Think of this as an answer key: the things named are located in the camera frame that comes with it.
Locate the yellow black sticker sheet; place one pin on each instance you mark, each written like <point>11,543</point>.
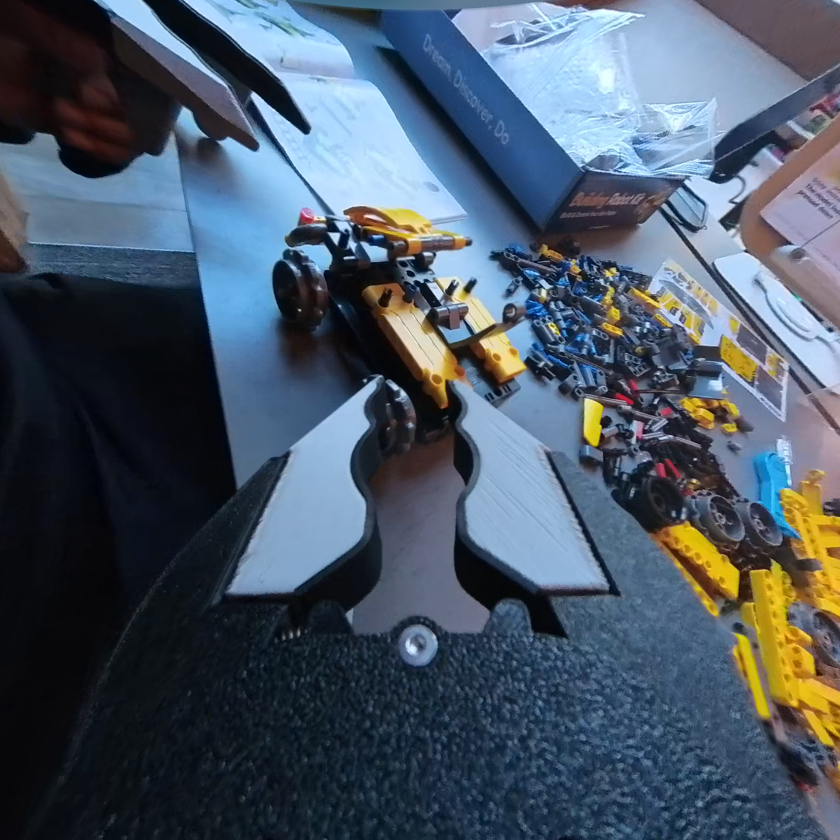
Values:
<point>748,354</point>

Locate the open instruction booklet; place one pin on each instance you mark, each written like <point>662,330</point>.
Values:
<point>354,144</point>

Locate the yellow black brick toy car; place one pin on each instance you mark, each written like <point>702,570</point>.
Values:
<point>407,328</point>

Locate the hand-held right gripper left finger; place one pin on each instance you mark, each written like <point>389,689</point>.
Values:
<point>308,518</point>

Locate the clear plastic bags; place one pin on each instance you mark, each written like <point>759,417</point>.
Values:
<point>590,85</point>

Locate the grey desk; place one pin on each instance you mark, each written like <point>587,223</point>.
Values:
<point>249,328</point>

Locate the blue brick separator tool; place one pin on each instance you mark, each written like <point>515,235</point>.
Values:
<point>774,485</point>

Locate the person's dark clothing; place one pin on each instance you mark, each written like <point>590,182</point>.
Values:
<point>98,525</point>

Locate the white flat device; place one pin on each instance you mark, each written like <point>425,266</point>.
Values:
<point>748,295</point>

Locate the pile of small brick pieces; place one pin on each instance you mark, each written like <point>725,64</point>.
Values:
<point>590,328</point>

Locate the person's left hand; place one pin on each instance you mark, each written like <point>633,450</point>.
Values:
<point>88,115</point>

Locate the dark blue cardboard box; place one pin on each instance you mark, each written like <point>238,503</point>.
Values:
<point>472,85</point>

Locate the wooden furniture piece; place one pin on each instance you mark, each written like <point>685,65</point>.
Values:
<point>10,223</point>

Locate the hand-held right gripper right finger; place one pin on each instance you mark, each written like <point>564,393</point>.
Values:
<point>525,518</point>

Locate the pile of yellow beam bricks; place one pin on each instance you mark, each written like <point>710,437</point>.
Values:
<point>781,604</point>

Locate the cardboard box with white label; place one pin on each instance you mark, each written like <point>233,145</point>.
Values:
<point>758,197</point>

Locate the yellow curved panel piece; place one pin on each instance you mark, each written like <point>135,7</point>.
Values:
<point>592,423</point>

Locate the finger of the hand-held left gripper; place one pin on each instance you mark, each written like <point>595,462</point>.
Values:
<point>256,72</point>
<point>190,85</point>

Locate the brown cardboard box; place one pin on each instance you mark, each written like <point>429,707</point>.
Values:
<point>787,33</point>

